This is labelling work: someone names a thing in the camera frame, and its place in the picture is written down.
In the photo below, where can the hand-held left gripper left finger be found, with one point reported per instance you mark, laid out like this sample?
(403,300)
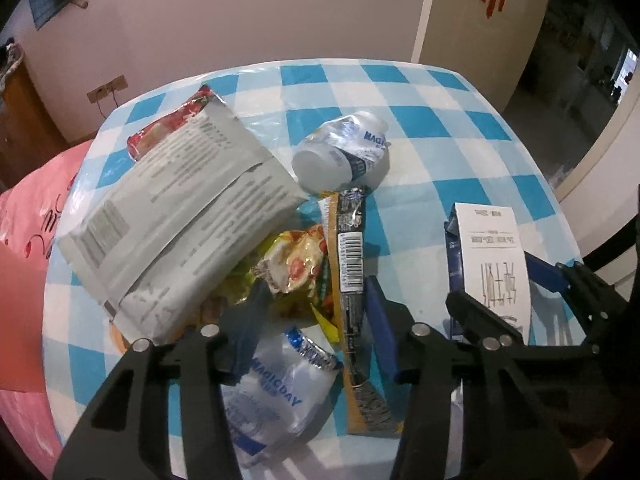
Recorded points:
(245,332)

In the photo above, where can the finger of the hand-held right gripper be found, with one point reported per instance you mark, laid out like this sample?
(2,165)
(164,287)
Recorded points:
(595,290)
(480,317)

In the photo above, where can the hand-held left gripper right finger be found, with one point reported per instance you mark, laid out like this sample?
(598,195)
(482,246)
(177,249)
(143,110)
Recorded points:
(382,335)

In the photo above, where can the white blue carton box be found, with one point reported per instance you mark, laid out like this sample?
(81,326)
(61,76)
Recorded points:
(495,260)

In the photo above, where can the white plastic wrapper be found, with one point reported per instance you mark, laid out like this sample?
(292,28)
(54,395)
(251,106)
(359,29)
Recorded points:
(285,395)

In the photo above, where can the black orange snack wrapper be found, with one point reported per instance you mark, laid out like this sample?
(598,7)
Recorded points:
(350,260)

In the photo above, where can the yellow snack wrapper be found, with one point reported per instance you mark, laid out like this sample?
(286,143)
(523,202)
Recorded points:
(295,260)

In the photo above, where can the large grey snack bag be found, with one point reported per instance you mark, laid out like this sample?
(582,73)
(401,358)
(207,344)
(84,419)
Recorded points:
(175,210)

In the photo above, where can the blue white checkered tablecloth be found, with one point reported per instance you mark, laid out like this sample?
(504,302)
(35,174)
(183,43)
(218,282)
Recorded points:
(450,125)

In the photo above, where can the red snack packet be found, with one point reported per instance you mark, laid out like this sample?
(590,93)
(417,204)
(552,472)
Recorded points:
(160,130)

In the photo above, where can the pink bedsheet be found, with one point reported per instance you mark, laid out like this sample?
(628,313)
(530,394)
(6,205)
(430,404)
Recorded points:
(45,185)

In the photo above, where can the white door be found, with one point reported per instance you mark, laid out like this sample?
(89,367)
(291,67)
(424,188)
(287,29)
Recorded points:
(460,35)

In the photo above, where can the wooden cabinet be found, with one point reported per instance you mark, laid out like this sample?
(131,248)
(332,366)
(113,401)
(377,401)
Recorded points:
(25,120)

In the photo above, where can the folded clothes pile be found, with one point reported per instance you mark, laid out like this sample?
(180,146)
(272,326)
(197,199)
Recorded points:
(10,62)

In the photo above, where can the wall socket strip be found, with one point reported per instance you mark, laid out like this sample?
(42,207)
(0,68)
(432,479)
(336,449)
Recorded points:
(105,89)

